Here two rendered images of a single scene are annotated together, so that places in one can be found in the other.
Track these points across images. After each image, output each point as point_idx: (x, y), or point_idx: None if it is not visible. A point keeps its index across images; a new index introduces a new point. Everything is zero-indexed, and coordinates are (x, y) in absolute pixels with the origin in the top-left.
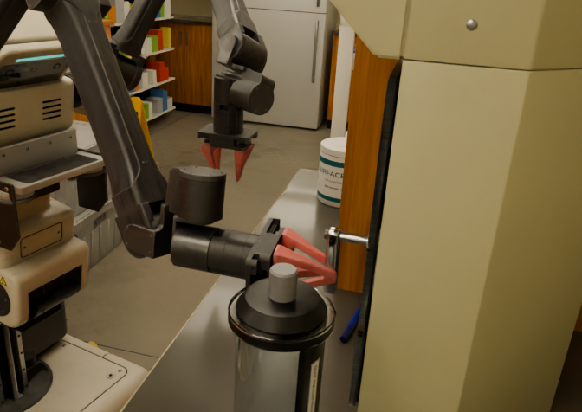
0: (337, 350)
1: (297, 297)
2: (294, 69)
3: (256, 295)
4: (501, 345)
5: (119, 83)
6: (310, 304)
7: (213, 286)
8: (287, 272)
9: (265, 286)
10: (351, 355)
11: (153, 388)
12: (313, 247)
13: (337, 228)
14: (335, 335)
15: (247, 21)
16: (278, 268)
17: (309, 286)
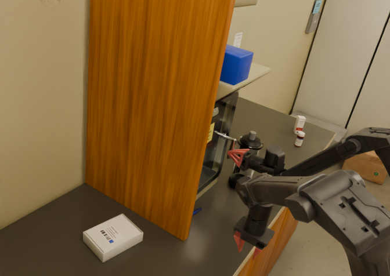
0: (204, 207)
1: (248, 137)
2: None
3: (257, 140)
4: None
5: (314, 155)
6: (245, 135)
7: (248, 255)
8: (252, 131)
9: (255, 141)
10: (200, 204)
11: (271, 213)
12: (236, 151)
13: (233, 138)
14: (201, 213)
15: (258, 178)
16: (254, 132)
17: (244, 138)
